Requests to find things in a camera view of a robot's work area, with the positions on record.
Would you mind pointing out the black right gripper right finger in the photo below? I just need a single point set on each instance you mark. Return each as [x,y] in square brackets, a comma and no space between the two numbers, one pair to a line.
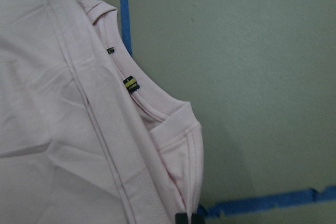
[197,219]

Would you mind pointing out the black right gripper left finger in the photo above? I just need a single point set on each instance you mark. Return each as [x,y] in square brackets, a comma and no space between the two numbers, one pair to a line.
[181,218]

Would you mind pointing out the pink Snoopy t-shirt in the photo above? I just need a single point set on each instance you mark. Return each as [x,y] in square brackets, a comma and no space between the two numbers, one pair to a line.
[86,135]

